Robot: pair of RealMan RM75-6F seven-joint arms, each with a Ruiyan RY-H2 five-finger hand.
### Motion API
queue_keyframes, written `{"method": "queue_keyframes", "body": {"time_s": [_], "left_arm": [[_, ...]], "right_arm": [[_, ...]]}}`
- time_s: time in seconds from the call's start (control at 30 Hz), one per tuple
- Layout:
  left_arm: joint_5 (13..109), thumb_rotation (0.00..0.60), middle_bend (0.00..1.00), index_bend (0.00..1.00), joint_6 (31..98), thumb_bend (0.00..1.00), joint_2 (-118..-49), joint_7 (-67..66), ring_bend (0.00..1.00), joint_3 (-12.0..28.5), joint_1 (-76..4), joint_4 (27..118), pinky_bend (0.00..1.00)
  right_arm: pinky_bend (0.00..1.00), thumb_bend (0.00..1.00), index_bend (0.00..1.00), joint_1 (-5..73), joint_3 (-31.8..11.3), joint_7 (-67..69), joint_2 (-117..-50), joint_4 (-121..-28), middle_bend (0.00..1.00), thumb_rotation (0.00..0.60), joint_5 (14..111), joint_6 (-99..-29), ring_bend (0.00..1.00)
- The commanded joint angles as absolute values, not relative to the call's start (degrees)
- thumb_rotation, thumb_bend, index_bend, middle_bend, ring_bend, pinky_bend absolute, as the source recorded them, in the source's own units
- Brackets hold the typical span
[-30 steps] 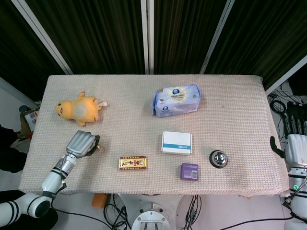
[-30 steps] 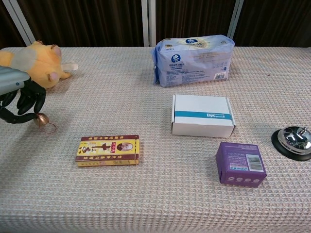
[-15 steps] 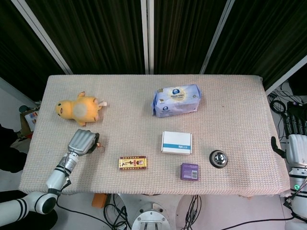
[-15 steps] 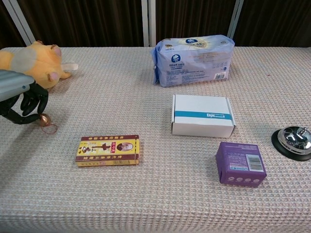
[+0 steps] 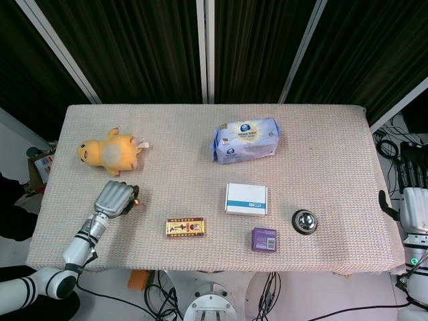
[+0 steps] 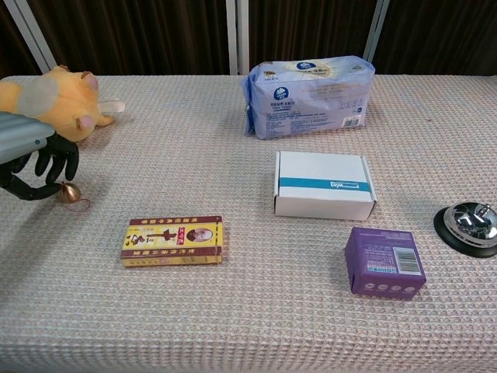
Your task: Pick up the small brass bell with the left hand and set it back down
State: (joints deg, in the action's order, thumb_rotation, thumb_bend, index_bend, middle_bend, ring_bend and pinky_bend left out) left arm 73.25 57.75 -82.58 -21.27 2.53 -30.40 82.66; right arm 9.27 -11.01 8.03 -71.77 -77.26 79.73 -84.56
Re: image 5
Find dark pleated curtain panel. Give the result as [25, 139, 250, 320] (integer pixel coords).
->
[213, 0, 317, 104]
[0, 0, 94, 143]
[35, 0, 203, 105]
[286, 0, 428, 125]

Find tangled black cables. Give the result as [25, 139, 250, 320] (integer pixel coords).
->
[373, 113, 428, 195]

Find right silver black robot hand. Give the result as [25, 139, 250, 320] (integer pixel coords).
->
[378, 146, 428, 235]

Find white box with blue stripe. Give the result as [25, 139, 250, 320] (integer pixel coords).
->
[223, 182, 269, 217]

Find purple box with barcode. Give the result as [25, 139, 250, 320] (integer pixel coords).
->
[250, 227, 278, 253]

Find cardboard box with papers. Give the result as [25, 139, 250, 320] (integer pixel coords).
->
[26, 146, 57, 185]

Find beige woven tablecloth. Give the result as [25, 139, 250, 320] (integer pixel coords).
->
[25, 104, 405, 277]

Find lavender tissue pack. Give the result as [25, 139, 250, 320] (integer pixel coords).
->
[211, 116, 281, 165]

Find yellow plush toy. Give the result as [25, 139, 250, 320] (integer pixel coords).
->
[77, 126, 150, 178]

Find grey metal frame post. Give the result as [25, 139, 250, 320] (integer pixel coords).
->
[278, 0, 329, 104]
[15, 0, 103, 105]
[195, 0, 216, 105]
[368, 78, 428, 135]

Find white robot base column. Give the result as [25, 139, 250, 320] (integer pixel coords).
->
[183, 282, 238, 321]

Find orange block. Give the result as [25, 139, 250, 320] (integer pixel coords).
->
[128, 270, 150, 292]

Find yellow and red flat box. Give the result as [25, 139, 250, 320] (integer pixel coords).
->
[165, 217, 206, 239]

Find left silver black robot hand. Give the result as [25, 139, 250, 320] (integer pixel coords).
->
[92, 180, 141, 220]

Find silver call bell black base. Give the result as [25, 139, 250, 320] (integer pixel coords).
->
[292, 209, 319, 236]

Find black cable bundle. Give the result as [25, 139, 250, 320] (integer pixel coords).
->
[256, 271, 282, 321]

